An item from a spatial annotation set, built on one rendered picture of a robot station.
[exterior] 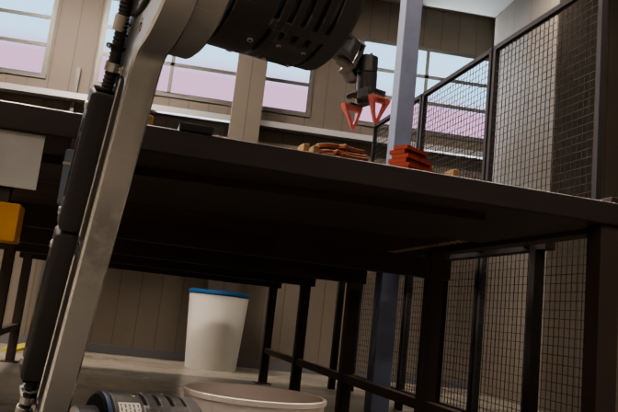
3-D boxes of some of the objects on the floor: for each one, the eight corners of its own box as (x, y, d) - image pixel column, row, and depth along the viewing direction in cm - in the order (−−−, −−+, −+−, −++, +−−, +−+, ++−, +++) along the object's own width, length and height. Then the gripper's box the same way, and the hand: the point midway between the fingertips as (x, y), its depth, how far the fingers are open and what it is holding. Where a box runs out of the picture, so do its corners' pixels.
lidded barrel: (239, 369, 680) (248, 294, 693) (243, 374, 625) (253, 293, 638) (178, 362, 673) (188, 288, 686) (177, 368, 618) (188, 287, 630)
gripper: (342, 76, 209) (338, 128, 206) (374, 64, 198) (371, 120, 195) (360, 82, 213) (357, 133, 210) (393, 71, 202) (390, 125, 199)
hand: (363, 123), depth 203 cm, fingers open, 9 cm apart
